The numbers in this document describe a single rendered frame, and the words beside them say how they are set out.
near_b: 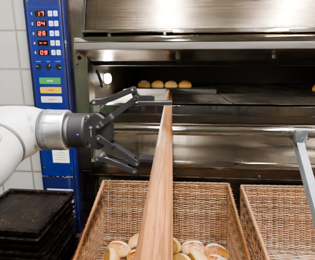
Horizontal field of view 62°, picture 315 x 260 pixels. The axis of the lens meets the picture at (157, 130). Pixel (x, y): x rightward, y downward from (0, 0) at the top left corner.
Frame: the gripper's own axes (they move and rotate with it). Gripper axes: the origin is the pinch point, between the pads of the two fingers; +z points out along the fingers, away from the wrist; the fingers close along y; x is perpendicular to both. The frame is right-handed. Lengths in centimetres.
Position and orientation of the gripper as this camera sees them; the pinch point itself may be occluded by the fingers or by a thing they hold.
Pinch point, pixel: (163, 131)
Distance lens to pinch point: 56.9
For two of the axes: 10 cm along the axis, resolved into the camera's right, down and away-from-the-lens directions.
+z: 10.0, 0.1, -0.6
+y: 0.0, 9.7, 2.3
